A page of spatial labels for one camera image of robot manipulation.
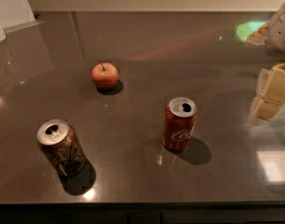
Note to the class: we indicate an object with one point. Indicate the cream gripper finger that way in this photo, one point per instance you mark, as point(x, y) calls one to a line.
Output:
point(271, 84)
point(263, 109)

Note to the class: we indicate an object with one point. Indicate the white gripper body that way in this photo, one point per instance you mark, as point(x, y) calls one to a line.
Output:
point(280, 36)

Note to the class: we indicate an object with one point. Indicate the red coke can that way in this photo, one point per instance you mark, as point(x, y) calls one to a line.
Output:
point(179, 120)

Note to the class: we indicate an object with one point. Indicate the dark orange soda can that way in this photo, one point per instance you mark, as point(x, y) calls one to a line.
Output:
point(59, 143)

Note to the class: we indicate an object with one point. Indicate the red apple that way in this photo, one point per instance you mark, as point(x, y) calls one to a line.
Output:
point(105, 76)

